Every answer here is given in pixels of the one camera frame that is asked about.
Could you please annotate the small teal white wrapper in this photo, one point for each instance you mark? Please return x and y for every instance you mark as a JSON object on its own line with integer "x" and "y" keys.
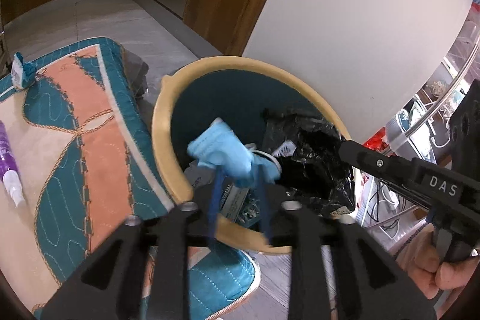
{"x": 23, "y": 74}

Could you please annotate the teal and orange quilted cushion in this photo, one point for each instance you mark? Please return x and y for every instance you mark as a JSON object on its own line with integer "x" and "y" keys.
{"x": 85, "y": 160}

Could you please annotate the purple spray bottle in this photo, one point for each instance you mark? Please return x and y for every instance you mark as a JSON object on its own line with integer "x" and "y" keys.
{"x": 9, "y": 170}

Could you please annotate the black plastic bag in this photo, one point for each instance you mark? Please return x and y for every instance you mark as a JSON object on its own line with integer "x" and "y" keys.
{"x": 306, "y": 146}

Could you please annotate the blue face mask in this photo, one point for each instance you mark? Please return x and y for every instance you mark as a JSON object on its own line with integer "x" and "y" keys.
{"x": 219, "y": 146}

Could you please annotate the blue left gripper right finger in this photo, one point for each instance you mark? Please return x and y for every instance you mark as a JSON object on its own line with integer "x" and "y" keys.
{"x": 264, "y": 206}

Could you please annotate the blue blister pack tray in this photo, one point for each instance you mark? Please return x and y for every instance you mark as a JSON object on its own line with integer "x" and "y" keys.
{"x": 239, "y": 205}

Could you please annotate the teal and yellow trash bin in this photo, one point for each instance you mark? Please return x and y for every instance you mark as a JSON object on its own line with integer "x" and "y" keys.
{"x": 250, "y": 123}

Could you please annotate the person's right hand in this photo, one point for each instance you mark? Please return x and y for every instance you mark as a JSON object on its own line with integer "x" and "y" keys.
{"x": 417, "y": 256}

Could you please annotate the white blue wet wipes pack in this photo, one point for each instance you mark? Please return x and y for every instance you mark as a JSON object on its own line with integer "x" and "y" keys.
{"x": 198, "y": 175}

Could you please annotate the glass round table top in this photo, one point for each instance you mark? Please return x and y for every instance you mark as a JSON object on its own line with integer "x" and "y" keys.
{"x": 422, "y": 128}

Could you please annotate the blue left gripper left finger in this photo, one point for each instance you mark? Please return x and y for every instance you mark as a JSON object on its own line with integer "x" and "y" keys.
{"x": 214, "y": 204}

